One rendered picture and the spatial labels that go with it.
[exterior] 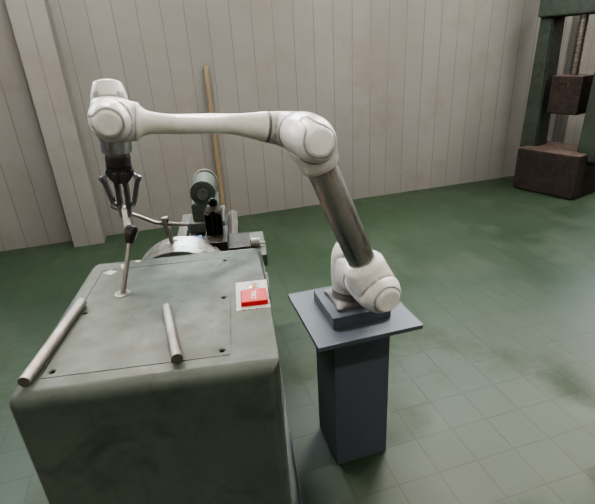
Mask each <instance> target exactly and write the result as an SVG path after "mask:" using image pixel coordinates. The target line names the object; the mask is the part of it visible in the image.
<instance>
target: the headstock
mask: <svg viewBox="0 0 595 504"><path fill-rule="evenodd" d="M135 261H136V260H133V261H130V263H129V271H128V278H127V286H126V290H130V292H131V293H130V294H129V295H127V296H125V297H116V296H115V293H116V292H118V291H120V290H121V284H122V276H123V269H122V268H121V264H124V261H123V262H114V263H104V264H98V265H96V266H95V267H94V268H93V269H92V271H91V272H90V274H89V275H88V277H87V278H86V280H85V282H84V283H83V285H82V286H81V288H80V289H79V291H78V293H77V294H76V296H75V297H74V299H73V300H72V302H71V304H70V305H69V307H68V308H67V310H66V311H65V313H64V315H63V316H62V318H61V319H60V321H59V322H58V324H57V326H58V325H59V323H60V322H61V321H62V319H63V318H64V317H65V315H66V314H67V313H68V311H69V310H70V309H71V307H72V306H73V305H74V303H75V302H76V301H77V299H79V298H84V299H85V300H86V302H87V304H86V305H85V307H84V308H83V310H82V311H81V312H80V314H79V315H78V317H77V318H76V320H75V321H74V322H73V324H72V325H71V327H70V328H69V330H68V331H67V333H66V334H65V335H64V337H63V338H62V340H61V341H60V343H59V344H58V345H57V347H56V348H55V350H54V351H53V353H52V354H51V355H50V357H49V358H48V360H47V361H46V363H45V364H44V365H43V367H42V368H41V370H40V371H39V373H38V374H37V376H36V377H35V378H34V380H33V381H32V383H31V384H30V385H29V386H28V387H22V386H20V385H18V387H17V388H16V390H15V392H14V393H13V395H12V396H11V399H10V409H11V412H12V414H13V416H14V419H15V421H16V424H17V426H18V429H19V431H20V433H21V436H22V438H23V441H24V443H25V446H26V448H27V450H28V453H29V455H30V458H31V460H32V463H33V465H34V467H35V470H36V472H37V475H38V477H39V480H40V482H41V485H42V487H43V489H44V492H45V494H46V497H47V499H48V502H49V504H291V503H292V499H291V488H290V475H289V462H288V454H287V443H286V431H285V420H284V409H283V397H282V386H281V375H280V363H279V354H278V348H277V342H276V336H275V330H274V324H273V318H272V312H271V308H270V307H267V308H259V309H251V310H242V311H236V283H238V282H247V281H256V280H265V279H266V274H265V268H264V263H263V257H262V253H261V252H260V251H259V250H258V249H256V248H248V249H238V250H229V251H219V252H209V253H200V254H190V255H181V256H171V257H162V258H152V259H142V261H140V262H135ZM109 270H113V271H117V272H115V273H113V274H112V275H108V274H104V273H105V272H107V271H109ZM166 303H169V304H170V305H171V306H172V310H173V314H174V319H175V323H176V328H177V332H178V337H179V341H180V346H181V350H182V355H183V360H182V362H180V363H178V364H174V363H172V361H171V358H170V352H169V347H168V341H167V336H166V330H165V325H164V319H163V314H162V305H164V304H166ZM57 326H56V327H55V329H56V328H57ZM55 329H54V330H55ZM54 330H53V332H54ZM53 332H52V333H53ZM52 333H51V334H52Z"/></svg>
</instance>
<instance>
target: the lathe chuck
mask: <svg viewBox="0 0 595 504"><path fill-rule="evenodd" d="M173 239H174V240H176V241H177V242H176V243H174V244H167V243H168V242H169V238H168V239H165V240H163V241H161V242H159V243H157V244H156V245H154V246H153V247H152V248H150V249H149V250H148V252H147V253H146V254H145V255H144V257H143V258H142V259H147V258H149V257H150V256H151V255H153V254H155V253H156V252H159V251H161V250H164V249H167V248H172V247H191V248H196V249H199V250H202V251H205V252H207V253H209V252H219V251H220V250H219V249H218V248H217V247H216V246H215V247H214V249H213V248H212V247H210V246H208V245H206V244H205V243H204V242H205V240H203V239H200V238H196V237H190V236H177V237H173Z"/></svg>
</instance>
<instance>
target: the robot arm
mask: <svg viewBox="0 0 595 504"><path fill-rule="evenodd" d="M90 101H91V102H90V108H89V110H88V114H87V121H88V125H89V127H90V129H91V131H92V132H93V134H94V135H95V136H96V137H98V138H99V142H100V148H101V153H103V154H106V155H105V156H104V158H105V164H106V171H105V174H104V175H102V176H100V177H99V178H98V180H99V181H100V182H101V183H102V184H103V187H104V189H105V191H106V194H107V196H108V198H109V201H110V203H111V205H112V206H113V207H114V206H115V207H117V208H118V211H119V216H120V218H123V223H124V229H125V226H127V225H131V223H130V217H132V215H133V214H132V206H135V205H136V204H137V199H138V192H139V184H140V181H141V179H142V175H138V174H136V173H135V172H134V170H133V168H132V162H131V155H130V154H129V153H131V152H132V144H131V141H138V140H139V139H140V138H141V137H143V136H145V135H149V134H211V133H218V134H231V135H237V136H242V137H246V138H250V139H254V140H257V141H260V142H265V143H271V144H275V145H278V146H280V147H282V148H285V149H286V150H287V151H288V154H289V155H290V156H291V158H292V159H293V161H294V162H295V164H296V165H297V167H298V168H299V170H300V172H301V173H302V174H303V175H305V176H306V177H309V180H310V182H311V184H312V186H313V188H314V191H315V193H316V195H317V197H318V199H319V202H320V204H321V206H322V208H323V210H324V213H325V215H326V217H327V219H328V221H329V224H330V226H331V228H332V230H333V232H334V235H335V237H336V239H337V242H336V243H335V245H334V248H333V250H332V254H331V280H332V288H330V289H325V290H324V294H325V295H327V296H328V297H329V299H330V300H331V301H332V303H333V304H334V306H335V307H336V311H337V312H344V311H347V310H351V309H355V308H360V307H364V308H365V309H366V310H368V311H371V312H374V313H380V314H382V313H385V312H389V311H391V310H393V309H394V308H395V307H396V306H397V305H398V303H399V301H400V299H401V287H400V284H399V281H398V280H397V279H396V278H395V277H394V274H393V273H392V271H391V269H390V268H389V266H388V264H387V262H386V261H385V259H384V257H383V255H382V254H381V253H379V252H377V251H374V250H372V247H371V245H370V242H369V240H368V237H367V235H366V233H365V230H364V228H363V225H362V223H361V220H360V218H359V216H358V213H357V211H356V208H355V206H354V203H353V201H352V199H351V196H350V194H349V191H348V189H347V187H346V184H345V182H344V179H343V177H342V174H341V172H340V170H339V167H338V165H337V163H338V159H339V154H338V149H337V136H336V133H335V130H334V128H333V127H332V125H331V124H330V123H329V122H328V121H327V120H326V119H324V118H322V117H321V116H319V115H316V114H314V113H311V112H306V111H263V112H253V113H235V114H227V113H203V114H164V113H156V112H151V111H147V110H145V109H144V108H142V107H141V106H140V105H139V103H138V102H134V101H129V100H128V96H127V94H126V91H125V89H124V87H123V85H122V83H121V82H120V81H118V80H114V79H99V80H96V81H93V83H92V87H91V93H90ZM132 176H133V177H134V181H135V183H134V190H133V198H132V202H131V197H130V189H129V181H130V180H131V178H132ZM108 178H109V179H110V180H111V181H112V182H113V183H114V187H115V193H116V199H115V196H114V194H113V192H112V189H111V187H110V184H109V182H108ZM121 184H123V188H124V195H125V202H126V206H125V205H124V206H123V200H122V193H121ZM116 200H117V201H116Z"/></svg>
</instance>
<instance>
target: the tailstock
mask: <svg viewBox="0 0 595 504"><path fill-rule="evenodd" d="M192 181H193V183H192V186H191V190H190V196H191V198H192V203H191V209H192V213H191V217H190V221H189V223H191V227H189V231H190V233H201V232H206V225H205V218H204V213H205V209H206V207H207V205H208V200H210V198H215V199H216V200H217V204H219V205H220V198H219V192H217V191H216V187H217V183H218V179H217V176H216V175H215V173H214V172H213V171H211V170H209V169H200V170H198V171H197V172H196V173H195V174H194V176H193V180H192ZM220 207H221V208H222V210H223V211H222V219H223V226H226V208H225V205H220Z"/></svg>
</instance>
